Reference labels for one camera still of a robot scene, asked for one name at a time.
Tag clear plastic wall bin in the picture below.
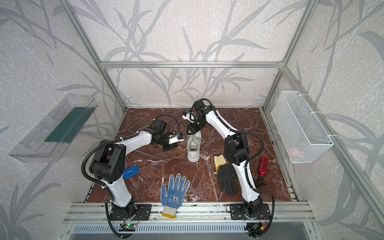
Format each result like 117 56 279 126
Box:
9 94 98 163

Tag black yellow work glove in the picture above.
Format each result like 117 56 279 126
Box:
214 155 238 196

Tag red handled tool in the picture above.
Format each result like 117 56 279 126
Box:
255 158 269 187

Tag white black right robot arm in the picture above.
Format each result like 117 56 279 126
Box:
183 99 265 218

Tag aluminium frame profiles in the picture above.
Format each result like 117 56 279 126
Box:
54 1 384 240

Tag right wiring connector board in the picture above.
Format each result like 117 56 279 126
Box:
244 223 267 234

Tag pink object in basket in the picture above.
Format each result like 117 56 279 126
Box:
288 147 303 158

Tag white wire mesh basket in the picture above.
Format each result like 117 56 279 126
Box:
271 91 334 164

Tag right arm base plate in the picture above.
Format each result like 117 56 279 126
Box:
229 204 271 220

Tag green lit circuit board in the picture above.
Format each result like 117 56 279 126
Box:
118 223 138 232

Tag white leather sneaker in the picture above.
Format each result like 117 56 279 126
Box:
187 130 204 163

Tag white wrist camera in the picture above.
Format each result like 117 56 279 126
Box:
169 133 185 145
182 110 196 123

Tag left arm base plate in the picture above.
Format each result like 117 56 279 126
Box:
109 204 152 221

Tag blue dotted knit glove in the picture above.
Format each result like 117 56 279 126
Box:
161 173 191 219

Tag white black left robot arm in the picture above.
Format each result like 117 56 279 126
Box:
81 119 185 209

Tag grey-white shoelace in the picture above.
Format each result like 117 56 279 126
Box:
179 131 205 151

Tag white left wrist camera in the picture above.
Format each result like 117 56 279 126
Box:
169 133 185 145

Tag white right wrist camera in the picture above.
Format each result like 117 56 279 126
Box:
182 110 196 123

